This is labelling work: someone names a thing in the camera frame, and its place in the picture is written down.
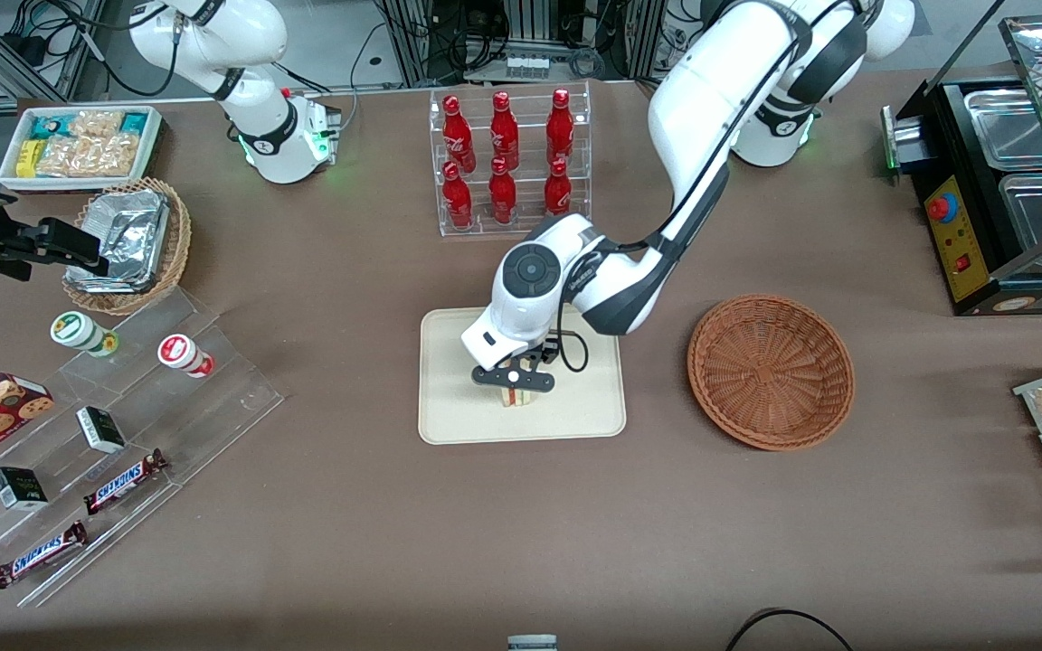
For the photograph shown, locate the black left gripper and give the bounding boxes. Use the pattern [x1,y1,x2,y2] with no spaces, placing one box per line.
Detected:
[470,347,560,405]

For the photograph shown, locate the beige rectangular serving tray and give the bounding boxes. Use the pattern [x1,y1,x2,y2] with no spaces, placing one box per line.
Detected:
[419,307,628,446]

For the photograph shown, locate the wicker basket holding foil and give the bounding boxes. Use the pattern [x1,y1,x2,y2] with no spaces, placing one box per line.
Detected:
[62,177,194,316]

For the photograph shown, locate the empty-weave brown wicker basket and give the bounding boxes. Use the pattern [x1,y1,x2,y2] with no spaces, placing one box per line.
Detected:
[687,294,856,451]

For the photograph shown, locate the aluminium foil container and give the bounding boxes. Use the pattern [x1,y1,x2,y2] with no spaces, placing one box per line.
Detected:
[65,213,163,294]
[85,188,170,256]

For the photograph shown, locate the green lidded white cup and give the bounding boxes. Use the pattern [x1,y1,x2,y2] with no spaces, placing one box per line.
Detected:
[50,311,119,358]

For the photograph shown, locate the clear rice cracker bag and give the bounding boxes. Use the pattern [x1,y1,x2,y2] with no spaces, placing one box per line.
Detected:
[87,132,143,178]
[67,109,127,140]
[35,136,93,179]

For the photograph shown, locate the white rectangular snack bin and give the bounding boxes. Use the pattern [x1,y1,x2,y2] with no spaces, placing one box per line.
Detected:
[0,105,166,193]

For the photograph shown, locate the red lidded white cup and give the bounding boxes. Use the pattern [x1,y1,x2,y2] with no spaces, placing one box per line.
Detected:
[156,334,215,379]

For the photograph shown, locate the small black carton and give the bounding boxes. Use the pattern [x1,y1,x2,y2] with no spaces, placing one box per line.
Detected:
[75,406,128,455]
[0,467,50,512]

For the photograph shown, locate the clear acrylic bottle rack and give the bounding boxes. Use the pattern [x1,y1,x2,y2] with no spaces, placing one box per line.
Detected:
[429,80,593,238]

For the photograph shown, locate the clear acrylic stepped display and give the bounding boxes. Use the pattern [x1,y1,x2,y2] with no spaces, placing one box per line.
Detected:
[0,288,286,609]

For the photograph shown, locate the red soda bottle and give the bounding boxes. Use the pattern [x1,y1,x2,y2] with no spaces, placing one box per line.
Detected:
[545,88,576,168]
[488,156,518,225]
[441,161,475,231]
[442,95,478,175]
[488,90,520,171]
[543,158,573,218]

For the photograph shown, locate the brown snickers bar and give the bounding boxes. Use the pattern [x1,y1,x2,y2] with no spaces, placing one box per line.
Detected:
[0,520,90,590]
[82,448,170,516]

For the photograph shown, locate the black food warmer cabinet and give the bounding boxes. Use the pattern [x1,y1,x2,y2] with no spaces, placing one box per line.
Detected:
[881,0,1042,317]

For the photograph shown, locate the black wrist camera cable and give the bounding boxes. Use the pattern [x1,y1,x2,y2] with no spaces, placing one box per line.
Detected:
[555,18,804,374]

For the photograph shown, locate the black table edge cable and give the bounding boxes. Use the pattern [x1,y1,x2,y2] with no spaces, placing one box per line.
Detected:
[725,609,854,651]

